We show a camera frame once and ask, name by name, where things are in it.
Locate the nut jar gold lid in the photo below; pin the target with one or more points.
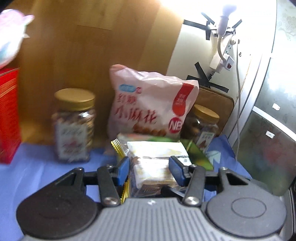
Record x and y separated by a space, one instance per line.
74 124
200 126

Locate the dark metal tin box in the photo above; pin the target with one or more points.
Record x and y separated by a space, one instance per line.
185 145

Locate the pink white plush toy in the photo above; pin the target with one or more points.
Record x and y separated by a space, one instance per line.
13 31

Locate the clear brown cake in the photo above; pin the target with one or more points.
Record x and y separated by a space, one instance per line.
149 163

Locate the pink fried dough snack bag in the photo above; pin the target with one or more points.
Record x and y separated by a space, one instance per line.
149 103

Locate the white power strip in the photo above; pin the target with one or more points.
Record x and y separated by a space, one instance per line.
222 58

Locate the nut jar gold lid right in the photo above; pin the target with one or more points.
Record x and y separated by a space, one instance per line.
200 126

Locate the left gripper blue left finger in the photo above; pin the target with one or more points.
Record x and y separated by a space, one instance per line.
109 178

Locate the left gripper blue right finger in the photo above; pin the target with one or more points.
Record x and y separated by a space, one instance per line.
192 177

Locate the nut jar gold lid left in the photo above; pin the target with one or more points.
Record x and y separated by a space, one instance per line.
74 124

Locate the silver refrigerator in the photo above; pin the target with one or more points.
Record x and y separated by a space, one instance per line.
267 140

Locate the red gift box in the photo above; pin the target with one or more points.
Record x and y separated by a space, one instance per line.
10 127

